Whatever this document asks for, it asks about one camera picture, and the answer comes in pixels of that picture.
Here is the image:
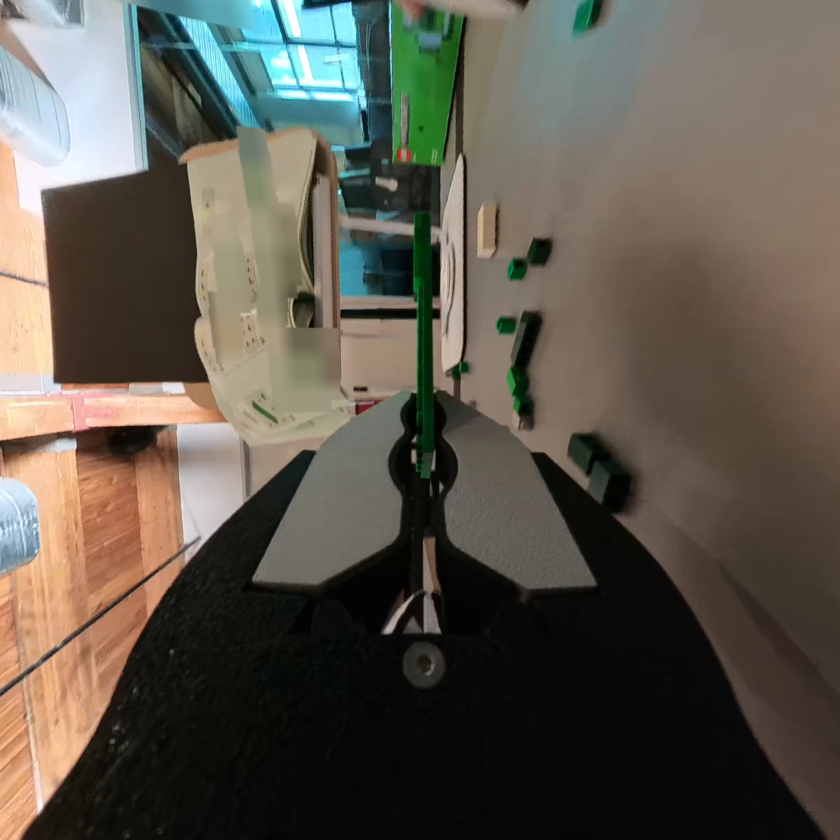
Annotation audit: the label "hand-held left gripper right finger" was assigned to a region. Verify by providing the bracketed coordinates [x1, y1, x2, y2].
[432, 388, 598, 636]

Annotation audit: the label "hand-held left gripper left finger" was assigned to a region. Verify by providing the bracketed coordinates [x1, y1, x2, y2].
[251, 390, 418, 632]

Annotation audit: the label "green toy brick plate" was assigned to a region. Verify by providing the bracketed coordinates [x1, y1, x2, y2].
[412, 213, 437, 476]

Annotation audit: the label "grey desk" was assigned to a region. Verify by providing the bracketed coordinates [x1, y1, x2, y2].
[453, 0, 840, 828]

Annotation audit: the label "dark green toy brick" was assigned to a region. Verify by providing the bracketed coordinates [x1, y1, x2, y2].
[586, 459, 633, 514]
[567, 433, 609, 472]

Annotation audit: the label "white cabinet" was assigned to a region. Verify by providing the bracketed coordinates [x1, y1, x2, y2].
[338, 295, 421, 401]

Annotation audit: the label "open instruction booklet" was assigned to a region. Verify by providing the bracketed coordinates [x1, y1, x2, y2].
[187, 141, 349, 447]

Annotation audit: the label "dark long toy brick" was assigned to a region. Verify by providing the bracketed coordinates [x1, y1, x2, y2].
[511, 311, 544, 368]

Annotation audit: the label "scattered small green bricks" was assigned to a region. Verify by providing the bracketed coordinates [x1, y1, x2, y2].
[451, 238, 552, 431]

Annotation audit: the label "dark brown panel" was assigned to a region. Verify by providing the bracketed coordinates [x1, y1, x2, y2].
[41, 161, 211, 385]

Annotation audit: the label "book stand with white base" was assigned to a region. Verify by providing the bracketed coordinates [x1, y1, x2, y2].
[178, 128, 468, 408]

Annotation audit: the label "green cardboard toy box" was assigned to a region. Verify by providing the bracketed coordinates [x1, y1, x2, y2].
[391, 0, 468, 166]

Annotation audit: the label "glass partition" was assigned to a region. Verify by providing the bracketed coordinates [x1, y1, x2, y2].
[125, 0, 421, 303]

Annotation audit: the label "silver ventilation duct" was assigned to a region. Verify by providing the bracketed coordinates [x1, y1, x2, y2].
[0, 478, 42, 573]
[0, 46, 71, 166]

